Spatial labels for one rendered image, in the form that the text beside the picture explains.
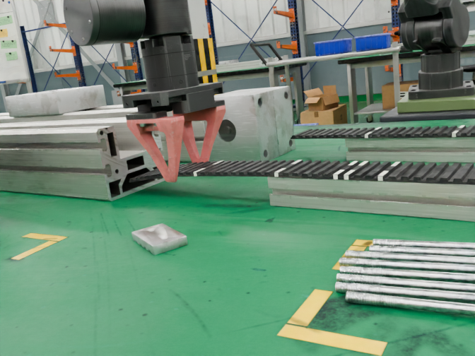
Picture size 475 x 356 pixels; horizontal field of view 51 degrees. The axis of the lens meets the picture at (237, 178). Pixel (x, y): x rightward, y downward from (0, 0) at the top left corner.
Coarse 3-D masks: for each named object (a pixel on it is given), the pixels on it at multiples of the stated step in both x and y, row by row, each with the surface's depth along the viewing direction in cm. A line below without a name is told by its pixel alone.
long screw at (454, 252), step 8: (376, 248) 34; (384, 248) 34; (392, 248) 34; (400, 248) 34; (408, 248) 34; (416, 248) 33; (424, 248) 33; (432, 248) 33; (440, 248) 33; (472, 256) 32
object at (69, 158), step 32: (0, 128) 80; (32, 128) 75; (64, 128) 62; (96, 128) 58; (128, 128) 64; (0, 160) 69; (32, 160) 65; (64, 160) 61; (96, 160) 57; (128, 160) 64; (32, 192) 67; (64, 192) 62; (96, 192) 59; (128, 192) 60
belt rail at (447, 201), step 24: (288, 192) 48; (312, 192) 47; (336, 192) 45; (360, 192) 43; (384, 192) 42; (408, 192) 41; (432, 192) 40; (456, 192) 39; (408, 216) 41; (432, 216) 40; (456, 216) 39
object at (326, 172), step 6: (336, 162) 48; (342, 162) 48; (348, 162) 48; (324, 168) 47; (330, 168) 47; (336, 168) 46; (312, 174) 45; (318, 174) 45; (324, 174) 44; (330, 174) 45
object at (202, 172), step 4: (228, 160) 57; (216, 164) 56; (220, 164) 55; (224, 164) 55; (204, 168) 54; (208, 168) 54; (212, 168) 54; (196, 172) 53; (200, 172) 53; (204, 172) 52; (192, 176) 53; (196, 176) 53; (200, 176) 53; (204, 176) 52
